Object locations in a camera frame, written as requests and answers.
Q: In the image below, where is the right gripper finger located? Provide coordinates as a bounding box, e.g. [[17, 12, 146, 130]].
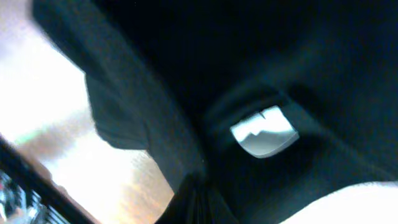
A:
[[1, 138, 93, 224]]

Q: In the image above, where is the black t-shirt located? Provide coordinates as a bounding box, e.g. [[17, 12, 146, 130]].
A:
[[32, 0, 397, 223]]

